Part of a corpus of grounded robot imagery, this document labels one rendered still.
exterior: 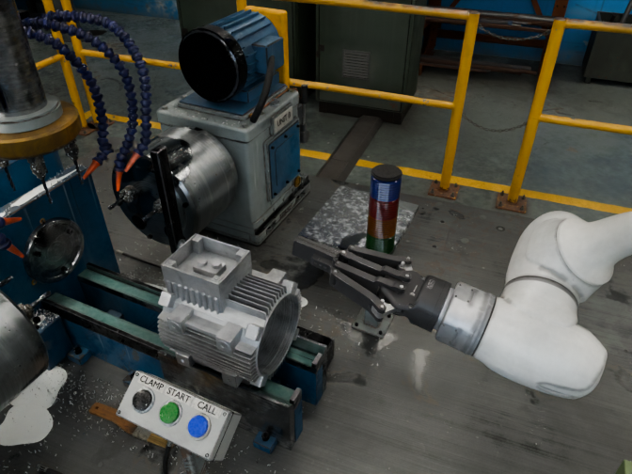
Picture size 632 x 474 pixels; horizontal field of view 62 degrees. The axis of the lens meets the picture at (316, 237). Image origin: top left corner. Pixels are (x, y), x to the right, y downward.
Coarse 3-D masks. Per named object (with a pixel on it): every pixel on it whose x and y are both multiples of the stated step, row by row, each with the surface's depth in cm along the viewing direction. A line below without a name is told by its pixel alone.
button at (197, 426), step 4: (196, 416) 74; (200, 416) 74; (192, 420) 74; (196, 420) 74; (200, 420) 74; (204, 420) 74; (188, 424) 74; (192, 424) 74; (196, 424) 74; (200, 424) 74; (204, 424) 74; (188, 428) 74; (192, 428) 74; (196, 428) 74; (200, 428) 74; (204, 428) 74; (192, 432) 74; (196, 432) 74; (200, 432) 73; (204, 432) 73; (196, 436) 73; (200, 436) 74
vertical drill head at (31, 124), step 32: (0, 0) 79; (0, 32) 81; (0, 64) 83; (32, 64) 88; (0, 96) 86; (32, 96) 88; (0, 128) 87; (32, 128) 89; (64, 128) 91; (0, 160) 95; (32, 160) 90
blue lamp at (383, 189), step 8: (376, 184) 101; (384, 184) 100; (392, 184) 100; (400, 184) 102; (376, 192) 102; (384, 192) 101; (392, 192) 101; (400, 192) 104; (384, 200) 102; (392, 200) 102
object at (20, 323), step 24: (0, 312) 84; (24, 312) 92; (0, 336) 83; (24, 336) 86; (0, 360) 83; (24, 360) 87; (48, 360) 92; (0, 384) 83; (24, 384) 89; (0, 408) 87
